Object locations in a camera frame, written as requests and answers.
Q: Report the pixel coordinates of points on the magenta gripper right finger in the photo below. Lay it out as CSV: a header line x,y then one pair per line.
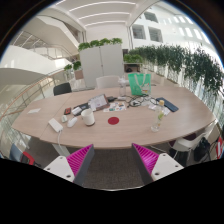
x,y
153,166

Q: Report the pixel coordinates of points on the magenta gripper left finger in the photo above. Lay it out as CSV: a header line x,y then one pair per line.
x,y
73,167

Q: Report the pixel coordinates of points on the clear plastic water bottle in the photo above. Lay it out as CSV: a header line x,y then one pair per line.
x,y
159,114

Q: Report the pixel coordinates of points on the white computer mouse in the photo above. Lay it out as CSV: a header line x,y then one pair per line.
x,y
72,122

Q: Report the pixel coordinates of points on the white chair right side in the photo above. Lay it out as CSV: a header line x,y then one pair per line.
x,y
185,145

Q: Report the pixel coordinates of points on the white power adapter box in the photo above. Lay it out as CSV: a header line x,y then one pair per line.
x,y
55,125

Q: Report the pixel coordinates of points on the white ceramic mug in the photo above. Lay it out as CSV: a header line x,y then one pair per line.
x,y
88,117

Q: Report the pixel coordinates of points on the red round coaster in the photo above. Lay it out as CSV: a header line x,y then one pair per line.
x,y
113,120

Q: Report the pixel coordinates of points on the red and black small device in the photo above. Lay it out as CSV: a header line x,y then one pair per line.
x,y
67,111

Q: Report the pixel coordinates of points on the dark blue notebook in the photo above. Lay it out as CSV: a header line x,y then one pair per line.
x,y
168,104

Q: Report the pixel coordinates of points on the black backpack on floor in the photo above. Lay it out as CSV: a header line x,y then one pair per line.
x,y
202,150

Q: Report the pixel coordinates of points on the sticker sheet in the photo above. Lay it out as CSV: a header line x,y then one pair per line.
x,y
116,107

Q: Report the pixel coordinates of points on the tablet with white screen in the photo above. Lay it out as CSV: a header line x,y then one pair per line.
x,y
98,102

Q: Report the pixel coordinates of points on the white paper sheet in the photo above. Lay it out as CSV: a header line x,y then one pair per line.
x,y
34,111

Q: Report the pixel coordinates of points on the black chair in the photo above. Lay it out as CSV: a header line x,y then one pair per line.
x,y
62,89

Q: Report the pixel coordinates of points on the green tote bag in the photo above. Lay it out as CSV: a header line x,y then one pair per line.
x,y
140,83

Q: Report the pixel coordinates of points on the clear bottle near bag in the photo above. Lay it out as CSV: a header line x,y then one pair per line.
x,y
122,86

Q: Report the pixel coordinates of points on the white chair behind table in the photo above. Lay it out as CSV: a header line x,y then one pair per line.
x,y
107,82

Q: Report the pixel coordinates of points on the hedge planter row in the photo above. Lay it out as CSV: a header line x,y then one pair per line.
x,y
197,64

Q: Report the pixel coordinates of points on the white cabinet with plants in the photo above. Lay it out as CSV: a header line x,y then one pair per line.
x,y
99,60

